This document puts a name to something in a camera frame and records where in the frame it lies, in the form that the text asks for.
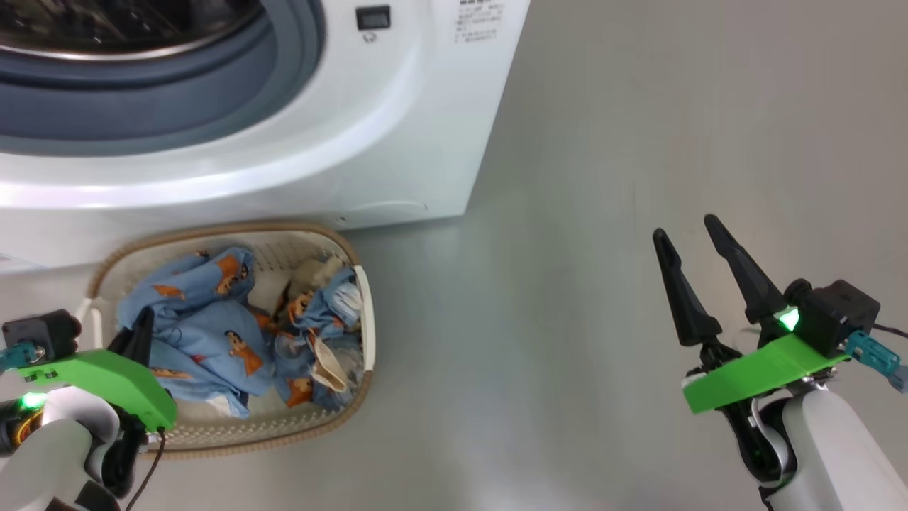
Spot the left thin black cable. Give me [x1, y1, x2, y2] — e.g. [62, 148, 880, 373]
[124, 426, 168, 511]

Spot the teal cable connector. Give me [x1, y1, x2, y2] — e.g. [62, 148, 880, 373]
[844, 330, 908, 393]
[0, 343, 40, 371]

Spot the blue cartoon print garment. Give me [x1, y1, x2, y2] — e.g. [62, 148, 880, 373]
[117, 245, 279, 419]

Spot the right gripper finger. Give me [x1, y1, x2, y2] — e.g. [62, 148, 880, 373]
[704, 214, 788, 334]
[653, 229, 723, 347]

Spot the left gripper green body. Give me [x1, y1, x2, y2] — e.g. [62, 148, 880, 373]
[14, 349, 178, 430]

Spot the cream perforated laundry basket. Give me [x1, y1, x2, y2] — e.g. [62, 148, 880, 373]
[85, 221, 377, 458]

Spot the right teal cable connector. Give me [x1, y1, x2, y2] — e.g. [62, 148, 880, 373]
[844, 330, 908, 393]

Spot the left teal cable connector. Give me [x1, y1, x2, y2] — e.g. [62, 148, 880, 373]
[0, 343, 40, 371]

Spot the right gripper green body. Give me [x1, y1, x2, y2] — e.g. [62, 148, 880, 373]
[682, 336, 852, 414]

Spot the white front-load washing machine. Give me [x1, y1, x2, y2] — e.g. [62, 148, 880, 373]
[0, 0, 531, 275]

